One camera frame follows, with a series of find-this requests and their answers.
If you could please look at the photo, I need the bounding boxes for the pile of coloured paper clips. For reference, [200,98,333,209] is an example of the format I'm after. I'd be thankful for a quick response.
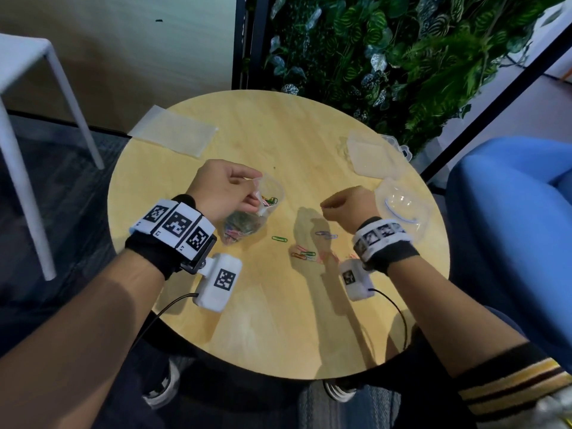
[222,196,358,264]

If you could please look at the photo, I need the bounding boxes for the blue armchair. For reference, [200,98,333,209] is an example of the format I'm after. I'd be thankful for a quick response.
[446,137,572,371]

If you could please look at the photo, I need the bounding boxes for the black left wristband with markers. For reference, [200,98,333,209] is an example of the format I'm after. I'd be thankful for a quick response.
[125,194,219,280]

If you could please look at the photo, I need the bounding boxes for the round wooden table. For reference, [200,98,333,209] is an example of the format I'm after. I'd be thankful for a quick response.
[107,89,451,380]

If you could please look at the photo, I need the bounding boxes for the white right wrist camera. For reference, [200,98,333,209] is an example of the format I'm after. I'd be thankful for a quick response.
[338,259,376,302]

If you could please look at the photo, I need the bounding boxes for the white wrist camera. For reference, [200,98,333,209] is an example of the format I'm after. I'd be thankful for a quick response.
[338,259,376,302]
[192,253,244,313]

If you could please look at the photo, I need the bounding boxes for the person's right forearm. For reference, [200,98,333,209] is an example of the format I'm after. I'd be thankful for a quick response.
[386,256,530,378]

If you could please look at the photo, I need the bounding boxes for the person's left forearm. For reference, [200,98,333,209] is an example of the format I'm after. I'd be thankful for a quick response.
[0,252,166,429]

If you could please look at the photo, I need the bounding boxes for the person's right shoe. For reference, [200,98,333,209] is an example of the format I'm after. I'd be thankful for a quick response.
[324,379,358,403]

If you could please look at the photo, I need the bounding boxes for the black wristband with markers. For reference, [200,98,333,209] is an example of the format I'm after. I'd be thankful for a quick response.
[352,216,421,275]
[125,194,219,280]

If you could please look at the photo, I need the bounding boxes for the clear plastic lid blue band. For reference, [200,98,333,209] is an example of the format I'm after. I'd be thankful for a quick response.
[375,178,432,242]

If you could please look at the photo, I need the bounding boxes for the person's right hand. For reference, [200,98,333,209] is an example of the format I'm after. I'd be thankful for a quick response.
[320,186,381,235]

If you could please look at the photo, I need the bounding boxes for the person's left hand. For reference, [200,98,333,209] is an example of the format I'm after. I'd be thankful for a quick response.
[185,159,263,224]

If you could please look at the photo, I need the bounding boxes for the person's left shoe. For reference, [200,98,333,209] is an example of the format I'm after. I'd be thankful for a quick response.
[142,359,181,409]

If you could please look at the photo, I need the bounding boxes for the black left camera cable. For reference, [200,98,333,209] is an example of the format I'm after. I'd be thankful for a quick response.
[133,293,200,349]

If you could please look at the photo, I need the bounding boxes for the white chair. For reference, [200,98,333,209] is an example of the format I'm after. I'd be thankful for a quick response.
[0,33,106,282]

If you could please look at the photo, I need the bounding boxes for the stack of plastic bags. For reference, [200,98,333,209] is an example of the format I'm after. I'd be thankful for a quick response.
[128,104,219,158]

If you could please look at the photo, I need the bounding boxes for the person's right shirt sleeve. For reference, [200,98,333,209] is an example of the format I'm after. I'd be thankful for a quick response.
[455,343,572,429]

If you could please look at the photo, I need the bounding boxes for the green plant wall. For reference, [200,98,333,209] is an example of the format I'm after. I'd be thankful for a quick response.
[263,0,568,155]

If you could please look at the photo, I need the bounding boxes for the person's dark trousers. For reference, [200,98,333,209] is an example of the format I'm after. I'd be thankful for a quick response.
[89,307,528,429]

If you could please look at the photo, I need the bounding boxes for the black right wristband with markers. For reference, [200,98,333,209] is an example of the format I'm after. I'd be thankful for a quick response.
[352,216,421,275]

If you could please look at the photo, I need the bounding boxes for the person's shoe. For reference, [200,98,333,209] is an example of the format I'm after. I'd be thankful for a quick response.
[324,379,358,403]
[142,359,181,409]

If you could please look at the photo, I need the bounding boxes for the black right camera cable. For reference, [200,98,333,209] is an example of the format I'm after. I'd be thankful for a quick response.
[371,288,410,349]

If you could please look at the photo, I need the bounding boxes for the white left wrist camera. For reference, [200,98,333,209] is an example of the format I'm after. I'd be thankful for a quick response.
[192,253,244,313]

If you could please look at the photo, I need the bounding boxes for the black camera cable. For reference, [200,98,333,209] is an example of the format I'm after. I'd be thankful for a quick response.
[371,288,410,349]
[133,293,200,349]

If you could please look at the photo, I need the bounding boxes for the translucent plastic bag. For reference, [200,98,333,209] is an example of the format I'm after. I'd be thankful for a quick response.
[217,172,285,246]

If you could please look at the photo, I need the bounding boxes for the clear plastic box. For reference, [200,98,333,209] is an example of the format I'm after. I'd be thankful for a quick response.
[346,133,412,180]

